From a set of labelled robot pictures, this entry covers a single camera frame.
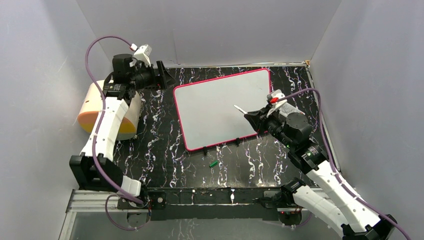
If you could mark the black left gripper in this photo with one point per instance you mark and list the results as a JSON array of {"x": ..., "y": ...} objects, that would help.
[{"x": 168, "y": 81}]

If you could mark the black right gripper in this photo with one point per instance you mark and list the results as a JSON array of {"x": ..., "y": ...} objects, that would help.
[{"x": 258, "y": 120}]

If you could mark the green white marker pen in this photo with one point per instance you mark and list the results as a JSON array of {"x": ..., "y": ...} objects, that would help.
[{"x": 240, "y": 109}]

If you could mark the pink framed whiteboard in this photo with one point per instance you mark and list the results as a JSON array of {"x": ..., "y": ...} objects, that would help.
[{"x": 206, "y": 111}]

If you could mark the green marker cap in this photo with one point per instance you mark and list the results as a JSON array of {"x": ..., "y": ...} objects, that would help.
[{"x": 213, "y": 164}]

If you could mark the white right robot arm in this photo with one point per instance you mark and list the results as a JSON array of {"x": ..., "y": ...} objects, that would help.
[{"x": 342, "y": 212}]

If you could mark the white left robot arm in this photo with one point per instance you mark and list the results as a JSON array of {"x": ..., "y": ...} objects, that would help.
[{"x": 94, "y": 168}]

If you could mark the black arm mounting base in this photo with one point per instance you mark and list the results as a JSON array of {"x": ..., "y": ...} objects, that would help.
[{"x": 265, "y": 203}]

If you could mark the white printed plastic package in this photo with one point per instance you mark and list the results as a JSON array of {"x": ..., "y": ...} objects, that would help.
[{"x": 287, "y": 109}]

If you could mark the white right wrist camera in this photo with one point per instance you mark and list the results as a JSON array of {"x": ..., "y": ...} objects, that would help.
[{"x": 276, "y": 100}]

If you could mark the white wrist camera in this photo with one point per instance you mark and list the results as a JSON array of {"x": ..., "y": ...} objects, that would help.
[
  {"x": 276, "y": 100},
  {"x": 142, "y": 53}
]

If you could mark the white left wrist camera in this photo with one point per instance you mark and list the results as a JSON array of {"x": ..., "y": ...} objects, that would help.
[{"x": 142, "y": 53}]

